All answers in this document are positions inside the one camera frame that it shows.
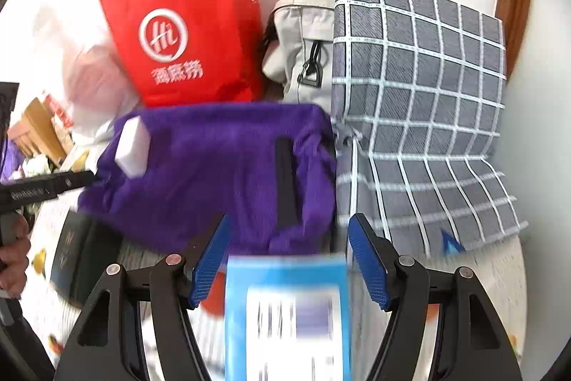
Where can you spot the white plastic bag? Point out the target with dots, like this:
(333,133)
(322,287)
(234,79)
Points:
(89,64)

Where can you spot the fruit print tablecloth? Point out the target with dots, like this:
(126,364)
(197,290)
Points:
(486,274)

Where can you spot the blue packet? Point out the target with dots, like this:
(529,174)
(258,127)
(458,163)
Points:
(285,318)

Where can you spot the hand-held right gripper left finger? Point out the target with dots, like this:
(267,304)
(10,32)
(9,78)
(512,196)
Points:
(209,265)

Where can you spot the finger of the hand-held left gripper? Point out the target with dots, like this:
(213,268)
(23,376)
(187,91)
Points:
(44,188)

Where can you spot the red paper bag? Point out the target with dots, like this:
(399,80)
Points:
(187,28)

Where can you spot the wooden furniture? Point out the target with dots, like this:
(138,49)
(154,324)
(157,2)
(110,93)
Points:
(40,129)

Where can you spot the purple towel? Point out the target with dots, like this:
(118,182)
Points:
(214,166)

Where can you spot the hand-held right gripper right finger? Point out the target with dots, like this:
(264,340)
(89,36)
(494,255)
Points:
(370,260)

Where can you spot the light grey fabric bag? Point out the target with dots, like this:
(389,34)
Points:
(294,37)

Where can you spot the grey checked cloth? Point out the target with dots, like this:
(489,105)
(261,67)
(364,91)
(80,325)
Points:
(424,95)

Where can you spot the person's left hand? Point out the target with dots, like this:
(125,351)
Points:
(15,262)

